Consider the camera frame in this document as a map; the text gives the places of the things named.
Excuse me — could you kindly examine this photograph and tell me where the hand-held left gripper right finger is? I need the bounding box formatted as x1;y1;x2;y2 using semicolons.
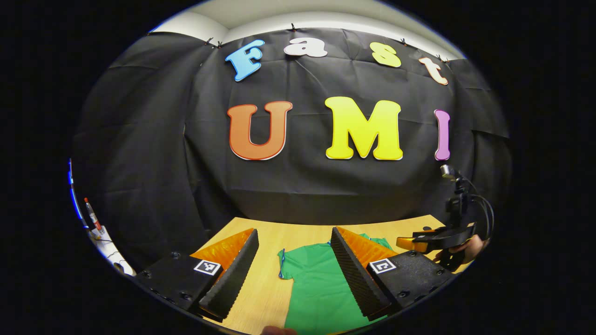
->
331;227;459;322

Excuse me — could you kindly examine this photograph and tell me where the black backdrop cloth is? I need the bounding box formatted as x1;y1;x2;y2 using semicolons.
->
70;26;513;275

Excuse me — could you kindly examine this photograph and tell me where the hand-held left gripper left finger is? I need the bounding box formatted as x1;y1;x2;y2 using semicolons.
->
135;228;260;322

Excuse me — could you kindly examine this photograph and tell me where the red and white pen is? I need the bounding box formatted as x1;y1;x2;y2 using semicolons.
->
84;197;104;233

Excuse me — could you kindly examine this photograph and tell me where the black cable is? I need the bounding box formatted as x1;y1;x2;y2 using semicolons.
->
467;193;495;240

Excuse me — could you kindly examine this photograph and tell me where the row of black cloth clips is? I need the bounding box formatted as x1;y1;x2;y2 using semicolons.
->
147;22;451;63

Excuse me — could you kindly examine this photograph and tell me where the green T-shirt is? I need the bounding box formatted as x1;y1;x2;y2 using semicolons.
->
278;235;396;335

